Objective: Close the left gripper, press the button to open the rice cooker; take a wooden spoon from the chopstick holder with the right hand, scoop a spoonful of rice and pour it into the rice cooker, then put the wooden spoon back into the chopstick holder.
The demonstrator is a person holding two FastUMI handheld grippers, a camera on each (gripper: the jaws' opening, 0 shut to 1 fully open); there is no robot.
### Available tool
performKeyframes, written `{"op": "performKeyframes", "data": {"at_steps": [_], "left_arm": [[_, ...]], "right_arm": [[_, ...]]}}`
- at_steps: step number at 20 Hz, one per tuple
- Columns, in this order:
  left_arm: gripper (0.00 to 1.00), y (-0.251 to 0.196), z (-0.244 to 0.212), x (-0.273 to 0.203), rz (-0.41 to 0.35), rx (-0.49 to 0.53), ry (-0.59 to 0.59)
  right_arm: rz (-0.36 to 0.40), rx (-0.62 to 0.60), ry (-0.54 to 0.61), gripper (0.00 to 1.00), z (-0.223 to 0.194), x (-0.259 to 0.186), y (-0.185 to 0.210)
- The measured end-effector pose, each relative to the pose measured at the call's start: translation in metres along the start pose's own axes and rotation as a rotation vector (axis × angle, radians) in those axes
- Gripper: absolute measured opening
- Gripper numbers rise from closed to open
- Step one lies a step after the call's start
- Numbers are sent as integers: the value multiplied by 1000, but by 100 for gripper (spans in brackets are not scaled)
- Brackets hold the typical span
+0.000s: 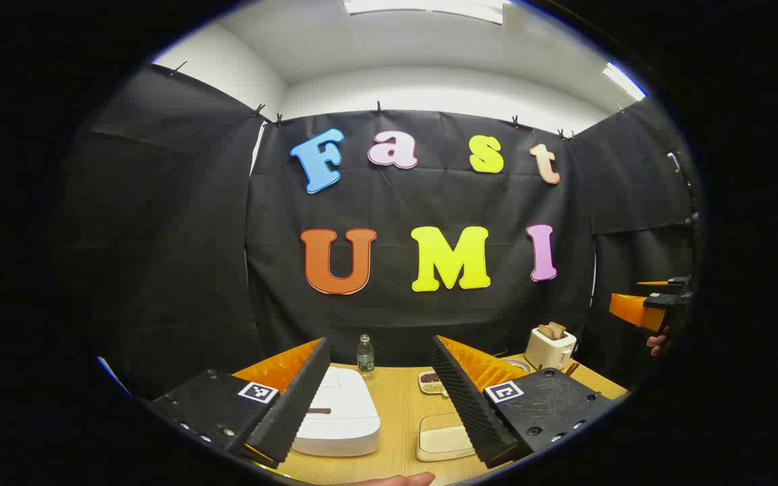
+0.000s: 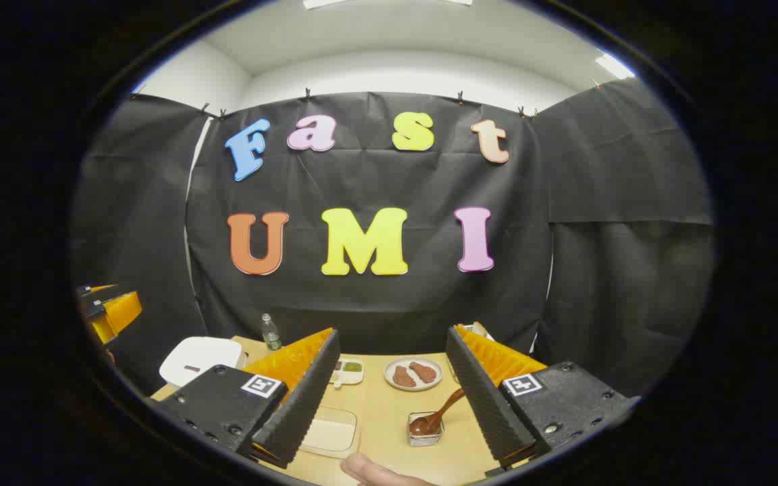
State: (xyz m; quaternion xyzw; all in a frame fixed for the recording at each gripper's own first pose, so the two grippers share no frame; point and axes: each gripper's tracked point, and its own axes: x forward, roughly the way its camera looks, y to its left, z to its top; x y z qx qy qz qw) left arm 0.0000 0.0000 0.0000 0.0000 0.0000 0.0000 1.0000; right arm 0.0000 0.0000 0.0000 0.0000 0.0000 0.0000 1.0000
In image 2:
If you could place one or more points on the white rice cooker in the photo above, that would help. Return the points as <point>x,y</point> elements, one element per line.
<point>200,356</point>

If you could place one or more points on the clear box of rice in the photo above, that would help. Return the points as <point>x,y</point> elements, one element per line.
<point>331,435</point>

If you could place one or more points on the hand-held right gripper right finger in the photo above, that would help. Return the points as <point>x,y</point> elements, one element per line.
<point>490,405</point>

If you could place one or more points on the brown wooden spoon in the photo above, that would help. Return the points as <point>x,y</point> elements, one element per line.
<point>437,415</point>

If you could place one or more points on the white round plate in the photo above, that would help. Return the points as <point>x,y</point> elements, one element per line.
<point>389,383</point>

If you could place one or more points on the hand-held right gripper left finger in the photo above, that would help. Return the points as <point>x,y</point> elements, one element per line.
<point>294,405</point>

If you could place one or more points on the ceiling light panel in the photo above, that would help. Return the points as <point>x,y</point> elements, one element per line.
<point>321,3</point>
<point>614,66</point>

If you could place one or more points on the clear plastic water bottle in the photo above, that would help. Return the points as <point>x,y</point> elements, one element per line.
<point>271,334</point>

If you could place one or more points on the white divided grain dish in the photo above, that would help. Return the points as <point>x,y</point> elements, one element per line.
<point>348,370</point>

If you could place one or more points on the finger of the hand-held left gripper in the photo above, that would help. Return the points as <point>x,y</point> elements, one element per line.
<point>95,291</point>
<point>117,314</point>

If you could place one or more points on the white toaster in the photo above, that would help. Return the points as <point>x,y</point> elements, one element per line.
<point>480,331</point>

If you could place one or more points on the brown meat piece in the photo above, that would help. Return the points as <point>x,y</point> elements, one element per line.
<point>403,376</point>
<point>423,372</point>

